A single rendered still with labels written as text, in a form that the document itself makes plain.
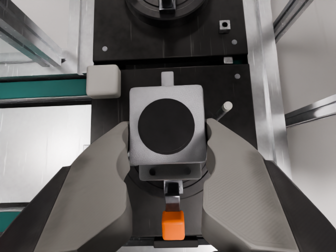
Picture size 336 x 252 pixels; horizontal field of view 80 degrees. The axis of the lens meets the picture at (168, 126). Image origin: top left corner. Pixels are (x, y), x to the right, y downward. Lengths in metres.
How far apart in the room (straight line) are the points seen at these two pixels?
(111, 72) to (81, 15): 0.14
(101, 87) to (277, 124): 0.26
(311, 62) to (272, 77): 0.18
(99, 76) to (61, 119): 0.13
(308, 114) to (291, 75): 0.16
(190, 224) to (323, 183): 0.28
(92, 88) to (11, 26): 0.11
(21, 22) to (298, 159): 0.49
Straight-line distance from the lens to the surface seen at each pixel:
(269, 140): 0.34
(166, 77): 0.17
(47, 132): 0.41
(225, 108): 0.20
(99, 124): 0.31
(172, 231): 0.20
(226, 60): 0.34
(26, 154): 0.43
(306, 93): 0.49
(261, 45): 0.38
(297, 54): 0.52
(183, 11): 0.34
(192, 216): 0.30
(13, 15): 0.32
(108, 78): 0.31
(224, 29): 0.35
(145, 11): 0.35
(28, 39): 0.33
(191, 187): 0.27
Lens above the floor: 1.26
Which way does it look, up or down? 81 degrees down
